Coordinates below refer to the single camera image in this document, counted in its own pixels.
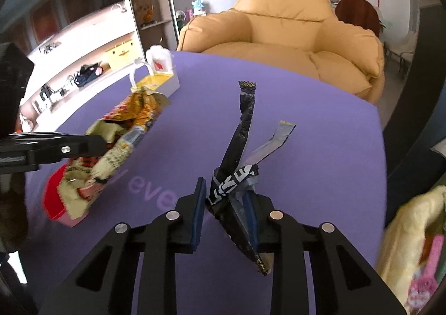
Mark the yellow red snack wrapper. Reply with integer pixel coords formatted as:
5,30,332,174
57,86,169,220

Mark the black silver torn wrapper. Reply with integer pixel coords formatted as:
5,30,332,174
205,81,295,276

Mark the trash bin with yellow bag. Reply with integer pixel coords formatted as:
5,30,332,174
375,185,445,311

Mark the red lidded pink box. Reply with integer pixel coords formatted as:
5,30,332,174
42,164,88,227

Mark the pink snack packet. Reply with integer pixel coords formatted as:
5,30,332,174
408,234,445,310

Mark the dark blue bag on shelf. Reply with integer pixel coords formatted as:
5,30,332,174
74,63,104,88

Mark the white display shelf unit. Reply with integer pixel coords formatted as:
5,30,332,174
0,0,181,134

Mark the purple tablecloth with lettering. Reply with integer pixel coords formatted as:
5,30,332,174
20,52,386,305

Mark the yellow box on shelf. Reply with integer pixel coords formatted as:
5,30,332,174
106,39,137,70

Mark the white small gift box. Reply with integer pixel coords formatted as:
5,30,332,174
129,45,180,97

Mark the light blue toy figure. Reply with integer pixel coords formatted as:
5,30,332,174
191,0,207,17

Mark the dark red draped chair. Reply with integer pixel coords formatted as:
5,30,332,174
335,0,381,38

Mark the yellow leather armchair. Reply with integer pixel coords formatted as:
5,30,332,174
177,0,385,104

